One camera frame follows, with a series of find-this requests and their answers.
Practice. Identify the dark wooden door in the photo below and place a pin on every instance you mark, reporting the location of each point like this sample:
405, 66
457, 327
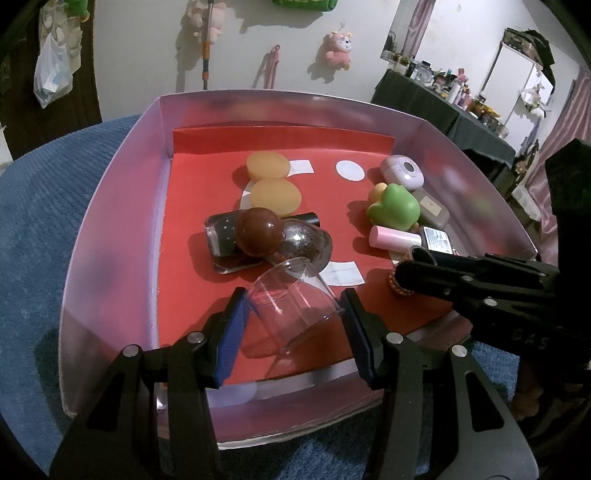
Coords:
87, 69

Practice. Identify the yellow round disc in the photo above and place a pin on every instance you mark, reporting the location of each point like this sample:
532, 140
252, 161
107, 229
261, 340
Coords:
268, 165
276, 196

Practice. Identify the taupe square case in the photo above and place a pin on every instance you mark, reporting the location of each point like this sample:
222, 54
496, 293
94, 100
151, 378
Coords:
434, 210

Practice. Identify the pink curtain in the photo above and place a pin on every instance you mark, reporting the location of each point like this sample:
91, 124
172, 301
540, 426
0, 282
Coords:
572, 124

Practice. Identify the white hanging bag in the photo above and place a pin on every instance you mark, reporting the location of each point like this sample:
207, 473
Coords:
535, 99

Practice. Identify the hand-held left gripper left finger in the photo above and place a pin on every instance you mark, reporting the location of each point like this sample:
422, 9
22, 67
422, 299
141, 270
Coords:
231, 341

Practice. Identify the orange-tipped stick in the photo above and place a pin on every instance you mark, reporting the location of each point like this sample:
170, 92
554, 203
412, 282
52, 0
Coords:
207, 46

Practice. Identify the clear glass cup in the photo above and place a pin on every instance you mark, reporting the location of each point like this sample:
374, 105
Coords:
295, 309

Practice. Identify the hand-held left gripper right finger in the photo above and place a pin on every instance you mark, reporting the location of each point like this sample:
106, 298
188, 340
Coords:
362, 341

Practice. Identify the wall mirror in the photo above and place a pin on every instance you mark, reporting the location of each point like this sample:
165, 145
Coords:
408, 27

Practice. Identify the hanging clear plastic bag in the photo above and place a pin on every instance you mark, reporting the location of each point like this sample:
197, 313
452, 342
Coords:
53, 78

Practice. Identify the blue fluffy mat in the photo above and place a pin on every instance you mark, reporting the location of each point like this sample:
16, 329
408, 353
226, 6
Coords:
41, 221

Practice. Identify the cardboard box with red lining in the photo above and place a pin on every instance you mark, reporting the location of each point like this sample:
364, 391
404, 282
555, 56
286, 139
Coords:
194, 184

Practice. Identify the pink bear plush toy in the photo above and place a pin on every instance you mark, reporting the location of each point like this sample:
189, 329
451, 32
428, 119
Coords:
339, 50

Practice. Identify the black star-print nail polish bottle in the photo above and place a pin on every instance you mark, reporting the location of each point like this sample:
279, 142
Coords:
221, 235

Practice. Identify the lilac compact case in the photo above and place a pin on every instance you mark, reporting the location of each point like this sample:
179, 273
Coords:
401, 170

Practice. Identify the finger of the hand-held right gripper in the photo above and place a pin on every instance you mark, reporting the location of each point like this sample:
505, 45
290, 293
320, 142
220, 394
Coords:
498, 267
434, 281

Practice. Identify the pale pink plush toy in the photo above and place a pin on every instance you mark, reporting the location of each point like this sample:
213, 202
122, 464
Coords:
219, 21

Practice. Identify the white cabinet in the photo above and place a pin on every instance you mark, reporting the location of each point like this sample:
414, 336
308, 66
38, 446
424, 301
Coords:
512, 74

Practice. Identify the dark cloth-covered table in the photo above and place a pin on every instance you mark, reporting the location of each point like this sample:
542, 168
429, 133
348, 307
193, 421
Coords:
425, 106

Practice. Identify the green plush toy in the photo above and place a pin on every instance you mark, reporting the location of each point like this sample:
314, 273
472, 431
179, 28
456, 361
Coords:
78, 9

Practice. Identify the green frog toy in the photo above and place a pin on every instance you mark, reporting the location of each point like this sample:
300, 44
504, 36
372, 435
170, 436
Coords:
395, 205

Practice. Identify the pink-capped nail polish bottle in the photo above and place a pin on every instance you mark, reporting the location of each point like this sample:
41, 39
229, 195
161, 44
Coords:
392, 237

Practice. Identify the brown ball-capped glitter bottle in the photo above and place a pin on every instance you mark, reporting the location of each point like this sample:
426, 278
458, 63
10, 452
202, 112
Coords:
258, 230

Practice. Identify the cluster of bottles and jars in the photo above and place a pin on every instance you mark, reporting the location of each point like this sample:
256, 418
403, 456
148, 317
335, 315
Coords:
457, 90

